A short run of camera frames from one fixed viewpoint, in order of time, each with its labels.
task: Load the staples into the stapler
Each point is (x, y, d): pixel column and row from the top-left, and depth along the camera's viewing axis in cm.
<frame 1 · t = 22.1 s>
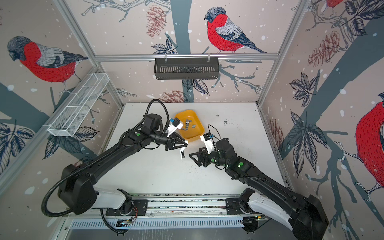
left hand: (184, 144, 70), fingers open
right hand: (192, 154, 73), fingers open
yellow plastic tray: (193, 128, 107), on the table

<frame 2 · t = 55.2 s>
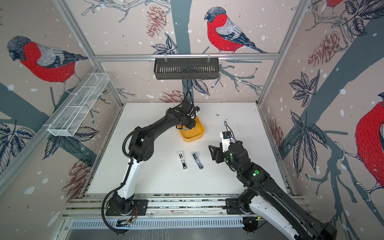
left hand: (192, 122, 100), fingers open
right hand: (212, 146, 74), fingers open
white stapler top part: (182, 160, 90), point 2 cm above the table
the other named things where they were.

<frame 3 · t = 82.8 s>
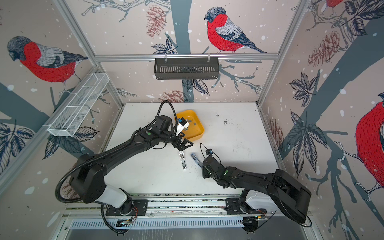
left hand: (187, 139, 79), fingers open
right hand: (201, 169, 86), fingers open
the named things where they were.

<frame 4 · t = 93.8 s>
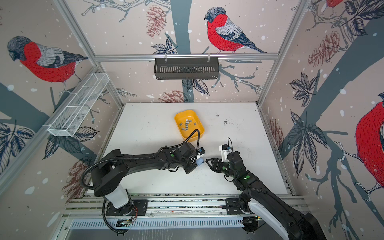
left hand: (196, 164, 83), fingers closed
right hand: (207, 163, 80), fingers open
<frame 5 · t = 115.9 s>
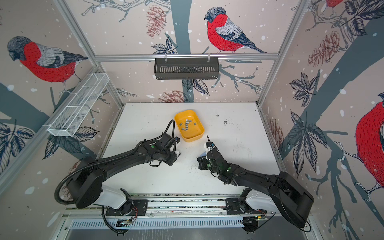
left hand: (174, 158, 84), fingers closed
right hand: (195, 160, 83), fingers closed
